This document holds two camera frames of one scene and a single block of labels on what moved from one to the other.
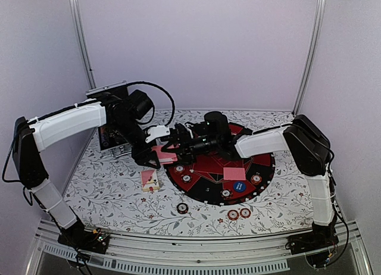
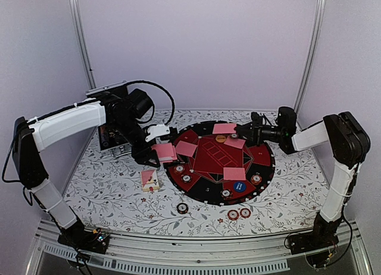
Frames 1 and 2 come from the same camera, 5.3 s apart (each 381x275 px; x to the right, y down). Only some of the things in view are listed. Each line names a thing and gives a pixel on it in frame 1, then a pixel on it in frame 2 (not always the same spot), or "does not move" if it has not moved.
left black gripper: [141, 159] does not move
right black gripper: [185, 141] -> [249, 130]
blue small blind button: [239, 186] does not move
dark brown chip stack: [182, 208] does not move
